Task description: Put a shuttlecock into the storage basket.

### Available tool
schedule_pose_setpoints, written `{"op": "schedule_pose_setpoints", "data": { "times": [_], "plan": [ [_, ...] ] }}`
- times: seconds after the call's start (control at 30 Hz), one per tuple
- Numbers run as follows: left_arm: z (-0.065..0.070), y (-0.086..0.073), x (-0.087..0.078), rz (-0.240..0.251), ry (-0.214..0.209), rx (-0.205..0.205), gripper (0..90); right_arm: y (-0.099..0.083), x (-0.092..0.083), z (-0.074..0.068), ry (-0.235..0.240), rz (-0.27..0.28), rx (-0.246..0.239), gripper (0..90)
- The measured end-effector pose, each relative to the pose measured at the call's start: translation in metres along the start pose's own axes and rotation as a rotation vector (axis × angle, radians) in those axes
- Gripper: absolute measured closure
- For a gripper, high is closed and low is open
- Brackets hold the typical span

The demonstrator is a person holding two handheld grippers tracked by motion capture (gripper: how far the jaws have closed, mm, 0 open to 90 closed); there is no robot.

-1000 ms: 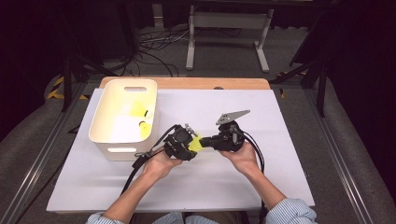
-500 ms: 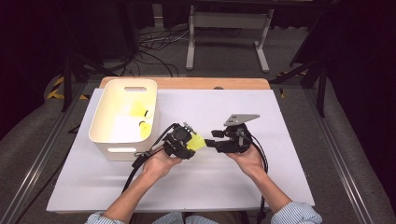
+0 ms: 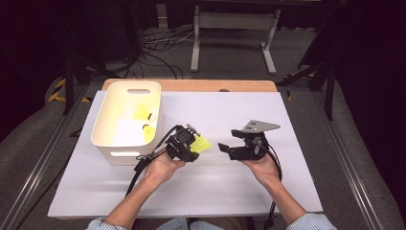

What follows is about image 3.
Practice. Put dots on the person's left hand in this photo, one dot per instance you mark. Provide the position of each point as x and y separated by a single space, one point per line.
161 169

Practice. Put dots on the black tripod stand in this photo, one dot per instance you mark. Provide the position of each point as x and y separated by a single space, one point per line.
68 80

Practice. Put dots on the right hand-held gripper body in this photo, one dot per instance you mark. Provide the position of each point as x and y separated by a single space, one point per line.
252 148

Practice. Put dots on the white plastic storage bin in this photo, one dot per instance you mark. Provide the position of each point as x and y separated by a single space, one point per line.
121 127

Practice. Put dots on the person's right hand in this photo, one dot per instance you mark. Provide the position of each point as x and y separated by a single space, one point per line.
265 171

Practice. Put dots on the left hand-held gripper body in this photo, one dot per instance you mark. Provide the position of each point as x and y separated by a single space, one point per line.
182 139

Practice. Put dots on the black metal stand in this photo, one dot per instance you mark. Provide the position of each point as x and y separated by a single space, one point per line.
329 86

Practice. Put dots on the white board sheet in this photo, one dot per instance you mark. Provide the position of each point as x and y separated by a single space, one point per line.
223 191

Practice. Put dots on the white metal stand frame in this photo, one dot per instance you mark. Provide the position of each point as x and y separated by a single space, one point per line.
234 21

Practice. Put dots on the yellow black floor tape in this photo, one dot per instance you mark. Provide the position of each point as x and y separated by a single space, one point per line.
57 93

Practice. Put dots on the aluminium rail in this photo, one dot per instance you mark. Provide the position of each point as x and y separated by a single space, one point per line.
348 166
32 179

